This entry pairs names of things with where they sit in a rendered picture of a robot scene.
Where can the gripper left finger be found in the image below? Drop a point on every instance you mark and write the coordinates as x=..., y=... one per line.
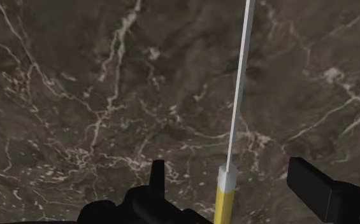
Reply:
x=156, y=192

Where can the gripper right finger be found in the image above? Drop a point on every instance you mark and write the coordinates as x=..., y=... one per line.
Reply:
x=319, y=192

